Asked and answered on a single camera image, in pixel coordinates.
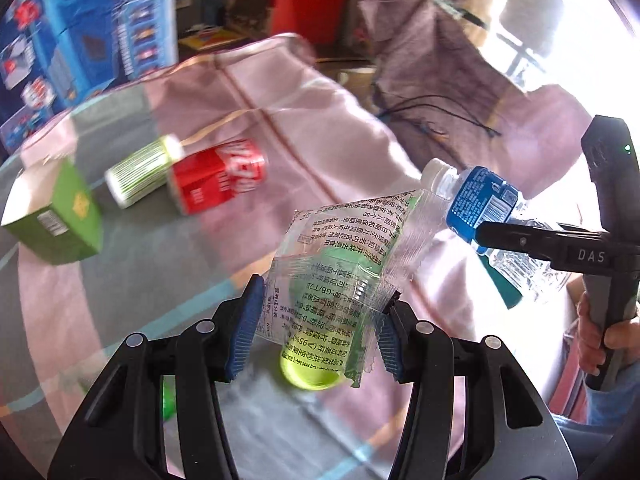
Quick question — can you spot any person's right hand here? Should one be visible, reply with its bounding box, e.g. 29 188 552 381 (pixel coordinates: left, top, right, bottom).
575 290 640 371

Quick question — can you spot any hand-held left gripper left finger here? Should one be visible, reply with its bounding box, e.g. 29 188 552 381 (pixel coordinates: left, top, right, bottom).
47 274 266 480

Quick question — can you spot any clear water bottle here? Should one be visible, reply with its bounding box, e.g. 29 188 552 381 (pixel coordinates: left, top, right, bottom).
420 157 571 306

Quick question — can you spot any office chair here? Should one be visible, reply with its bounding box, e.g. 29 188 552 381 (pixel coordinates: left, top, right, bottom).
500 0 561 56

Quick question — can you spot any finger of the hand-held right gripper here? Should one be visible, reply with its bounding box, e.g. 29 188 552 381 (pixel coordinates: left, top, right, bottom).
474 221 557 261

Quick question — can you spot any large blue toy box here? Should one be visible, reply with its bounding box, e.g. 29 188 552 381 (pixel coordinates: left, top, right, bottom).
0 0 180 153

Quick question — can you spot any white green-label bottle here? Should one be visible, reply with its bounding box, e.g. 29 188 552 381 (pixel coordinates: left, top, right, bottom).
104 134 183 210

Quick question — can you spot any green cardboard box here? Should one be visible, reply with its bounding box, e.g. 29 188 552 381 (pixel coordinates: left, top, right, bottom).
0 155 104 266

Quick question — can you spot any clear printed plastic wrapper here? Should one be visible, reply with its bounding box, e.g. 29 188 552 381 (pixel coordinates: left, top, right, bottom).
255 189 448 388

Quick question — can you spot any red gift bag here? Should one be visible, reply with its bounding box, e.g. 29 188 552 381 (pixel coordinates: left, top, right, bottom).
270 0 358 56

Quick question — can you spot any red soda can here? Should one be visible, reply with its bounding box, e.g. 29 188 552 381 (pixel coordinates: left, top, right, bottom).
167 139 269 216

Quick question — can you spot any lime green plastic cup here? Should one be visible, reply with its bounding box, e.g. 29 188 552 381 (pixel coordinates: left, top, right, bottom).
280 250 386 392

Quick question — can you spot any mauve striped blanket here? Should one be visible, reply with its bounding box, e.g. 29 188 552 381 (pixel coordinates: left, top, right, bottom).
357 0 601 211

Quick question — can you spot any black cable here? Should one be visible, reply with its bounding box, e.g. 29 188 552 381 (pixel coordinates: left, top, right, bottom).
375 97 501 138

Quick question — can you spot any yellow flat box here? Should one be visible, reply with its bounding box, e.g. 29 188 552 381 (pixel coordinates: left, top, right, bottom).
179 27 247 53

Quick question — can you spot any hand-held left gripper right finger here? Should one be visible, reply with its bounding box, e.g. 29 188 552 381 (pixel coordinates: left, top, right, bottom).
377 290 573 480

